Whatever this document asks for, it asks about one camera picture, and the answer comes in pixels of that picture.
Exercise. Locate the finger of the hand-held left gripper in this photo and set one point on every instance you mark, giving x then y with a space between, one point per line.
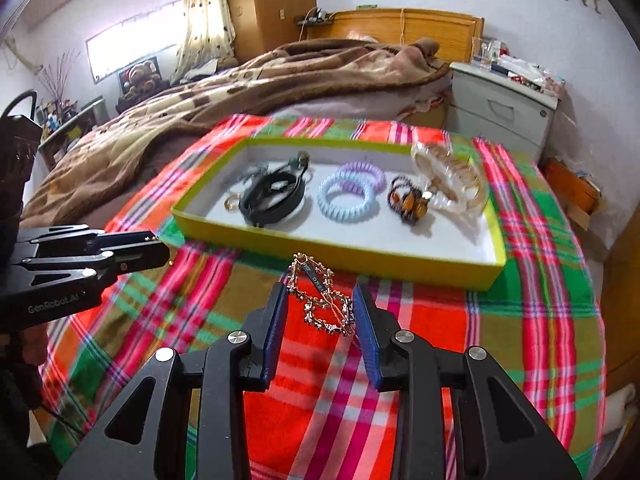
135 257
65 239

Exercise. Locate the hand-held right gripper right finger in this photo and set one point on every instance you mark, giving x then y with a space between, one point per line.
367 340

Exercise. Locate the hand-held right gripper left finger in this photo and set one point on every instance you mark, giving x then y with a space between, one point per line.
272 340

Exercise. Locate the gold rhinestone hair clip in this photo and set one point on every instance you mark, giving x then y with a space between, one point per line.
311 274

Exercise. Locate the yellow-green cardboard box tray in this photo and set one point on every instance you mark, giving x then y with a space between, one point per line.
350 232

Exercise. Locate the person's left forearm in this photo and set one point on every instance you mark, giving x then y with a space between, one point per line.
20 400

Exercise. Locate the cluttered desk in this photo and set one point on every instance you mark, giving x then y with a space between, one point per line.
70 130

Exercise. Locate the dried branches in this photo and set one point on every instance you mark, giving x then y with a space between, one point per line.
57 80

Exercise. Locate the gold and clear hair claw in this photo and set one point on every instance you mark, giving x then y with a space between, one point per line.
450 201

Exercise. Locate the red green plaid cloth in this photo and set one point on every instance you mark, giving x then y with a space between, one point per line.
525 285

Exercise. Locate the brown teddy bear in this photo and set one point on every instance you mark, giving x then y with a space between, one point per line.
140 80

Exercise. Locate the brown patterned blanket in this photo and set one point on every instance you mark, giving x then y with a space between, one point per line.
225 95

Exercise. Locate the window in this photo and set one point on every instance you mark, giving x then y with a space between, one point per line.
130 42

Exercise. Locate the dotted curtain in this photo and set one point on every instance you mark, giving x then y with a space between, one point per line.
205 15

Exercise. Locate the orange box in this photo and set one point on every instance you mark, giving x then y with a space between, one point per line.
572 187

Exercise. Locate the wooden door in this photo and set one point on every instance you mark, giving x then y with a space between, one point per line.
622 310

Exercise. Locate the white nightstand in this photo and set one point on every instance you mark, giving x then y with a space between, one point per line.
500 105

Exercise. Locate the wooden wardrobe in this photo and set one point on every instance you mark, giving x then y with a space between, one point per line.
270 5

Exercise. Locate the power strip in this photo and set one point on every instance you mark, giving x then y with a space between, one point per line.
315 19

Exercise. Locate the clear drinking glass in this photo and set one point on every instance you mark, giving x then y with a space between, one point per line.
481 52

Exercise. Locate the clutter of small packets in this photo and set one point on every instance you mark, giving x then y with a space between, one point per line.
530 72

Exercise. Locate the wooden headboard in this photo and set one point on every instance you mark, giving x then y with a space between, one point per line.
425 27

